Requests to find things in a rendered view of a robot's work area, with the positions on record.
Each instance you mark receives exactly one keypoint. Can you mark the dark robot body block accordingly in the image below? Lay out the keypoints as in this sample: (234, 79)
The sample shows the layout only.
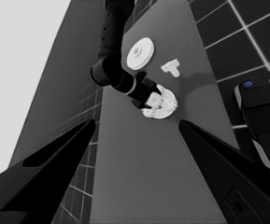
(259, 105)

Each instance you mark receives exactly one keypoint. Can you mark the large thick white disc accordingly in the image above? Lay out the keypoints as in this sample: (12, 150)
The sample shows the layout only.
(145, 57)

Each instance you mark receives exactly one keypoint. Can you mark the white round carrier with pins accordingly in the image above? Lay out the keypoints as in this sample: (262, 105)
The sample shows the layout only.
(161, 116)

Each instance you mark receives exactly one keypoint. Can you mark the small white toothed gear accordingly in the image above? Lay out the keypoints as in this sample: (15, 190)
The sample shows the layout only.
(153, 99)
(172, 104)
(151, 111)

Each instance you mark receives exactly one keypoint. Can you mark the small white T-shaped piece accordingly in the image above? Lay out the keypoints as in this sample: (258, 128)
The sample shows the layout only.
(172, 66)

